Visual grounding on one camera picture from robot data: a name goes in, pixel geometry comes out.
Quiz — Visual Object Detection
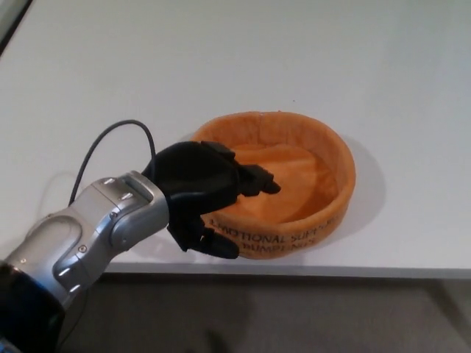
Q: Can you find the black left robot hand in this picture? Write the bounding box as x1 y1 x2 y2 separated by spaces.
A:
141 140 283 260

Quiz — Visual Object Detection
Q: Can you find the orange soft plush plate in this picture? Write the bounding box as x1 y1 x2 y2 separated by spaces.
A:
190 110 357 260

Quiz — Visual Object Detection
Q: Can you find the black edged grey panel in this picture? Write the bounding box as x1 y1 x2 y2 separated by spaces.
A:
0 0 34 56

